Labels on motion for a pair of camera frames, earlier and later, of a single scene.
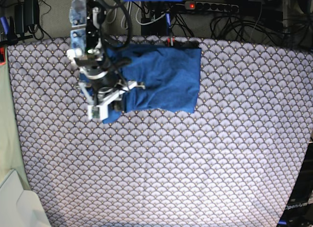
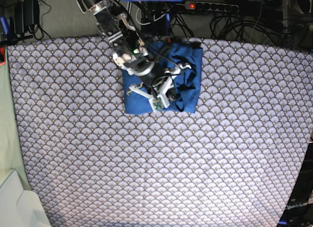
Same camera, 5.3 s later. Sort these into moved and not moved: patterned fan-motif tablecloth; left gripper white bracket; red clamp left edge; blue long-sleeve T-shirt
Moved: left gripper white bracket
Not moved: patterned fan-motif tablecloth; red clamp left edge; blue long-sleeve T-shirt
